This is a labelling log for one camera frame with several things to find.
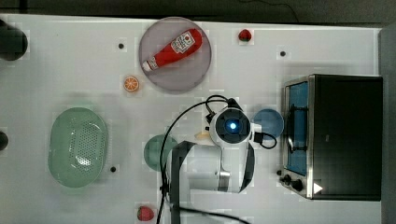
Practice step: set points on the blue cup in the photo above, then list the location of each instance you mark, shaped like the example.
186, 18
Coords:
270, 120

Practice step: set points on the silver black toaster oven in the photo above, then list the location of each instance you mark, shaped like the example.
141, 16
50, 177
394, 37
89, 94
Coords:
332, 141

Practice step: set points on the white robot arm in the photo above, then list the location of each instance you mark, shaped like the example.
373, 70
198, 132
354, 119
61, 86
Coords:
226, 165

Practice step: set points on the black round pot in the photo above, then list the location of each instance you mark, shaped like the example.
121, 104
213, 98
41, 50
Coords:
3, 140

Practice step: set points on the small red strawberry toy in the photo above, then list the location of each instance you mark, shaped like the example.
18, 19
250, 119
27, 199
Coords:
245, 35

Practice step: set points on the black cylindrical container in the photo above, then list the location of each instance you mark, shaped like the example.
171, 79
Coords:
13, 42

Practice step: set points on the green mug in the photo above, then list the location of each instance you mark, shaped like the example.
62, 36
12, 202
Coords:
153, 149

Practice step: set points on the red ketchup bottle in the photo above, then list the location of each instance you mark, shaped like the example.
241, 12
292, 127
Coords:
181, 47

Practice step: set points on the large red strawberry toy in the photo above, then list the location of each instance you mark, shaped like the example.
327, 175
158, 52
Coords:
145, 213

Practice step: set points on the grey round plate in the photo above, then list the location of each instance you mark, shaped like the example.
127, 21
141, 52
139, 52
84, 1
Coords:
183, 75

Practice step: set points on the orange slice toy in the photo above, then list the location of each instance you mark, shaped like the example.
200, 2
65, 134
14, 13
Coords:
131, 84

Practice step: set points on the green oval strainer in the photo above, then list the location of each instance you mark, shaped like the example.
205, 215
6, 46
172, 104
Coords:
77, 147

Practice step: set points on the yellow peeled banana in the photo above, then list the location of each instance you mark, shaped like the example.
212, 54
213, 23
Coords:
203, 134

